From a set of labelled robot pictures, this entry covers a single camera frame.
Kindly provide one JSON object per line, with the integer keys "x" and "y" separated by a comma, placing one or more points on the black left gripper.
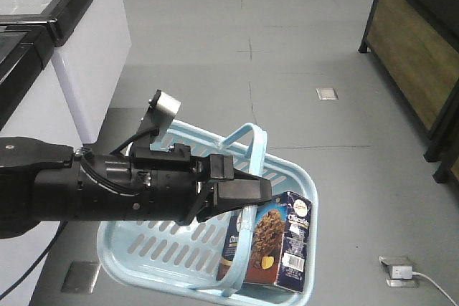
{"x": 183, "y": 188}

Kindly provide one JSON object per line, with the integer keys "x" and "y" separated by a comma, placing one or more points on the Chocofila cookie box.
{"x": 278, "y": 249}
{"x": 230, "y": 245}

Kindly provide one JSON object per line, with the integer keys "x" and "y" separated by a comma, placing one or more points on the light blue plastic basket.
{"x": 182, "y": 260}

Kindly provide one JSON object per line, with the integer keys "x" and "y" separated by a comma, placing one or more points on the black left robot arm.
{"x": 48, "y": 182}

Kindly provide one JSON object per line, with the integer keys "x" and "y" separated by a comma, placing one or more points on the steel floor socket plate centre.
{"x": 327, "y": 93}

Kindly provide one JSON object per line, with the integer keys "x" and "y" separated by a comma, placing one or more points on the steel floor socket plate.
{"x": 81, "y": 277}
{"x": 327, "y": 93}

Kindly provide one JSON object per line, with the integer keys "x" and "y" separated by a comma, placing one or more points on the steel floor socket plate left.
{"x": 81, "y": 277}

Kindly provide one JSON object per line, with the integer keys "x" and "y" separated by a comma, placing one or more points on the open floor socket box right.
{"x": 386, "y": 261}

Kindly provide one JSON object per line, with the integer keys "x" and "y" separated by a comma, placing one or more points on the white power plug adapter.
{"x": 400, "y": 272}

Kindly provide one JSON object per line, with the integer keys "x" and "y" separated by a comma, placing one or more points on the near white chest freezer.
{"x": 25, "y": 239}

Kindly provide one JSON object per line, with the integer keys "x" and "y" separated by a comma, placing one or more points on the white chest freezer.
{"x": 25, "y": 239}
{"x": 83, "y": 46}

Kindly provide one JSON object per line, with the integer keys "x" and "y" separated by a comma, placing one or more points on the wooden black-framed display stand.
{"x": 416, "y": 42}

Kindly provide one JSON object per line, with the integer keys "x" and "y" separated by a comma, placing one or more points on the far white chest freezer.
{"x": 83, "y": 46}

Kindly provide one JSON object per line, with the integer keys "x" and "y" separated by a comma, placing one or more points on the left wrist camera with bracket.
{"x": 159, "y": 115}

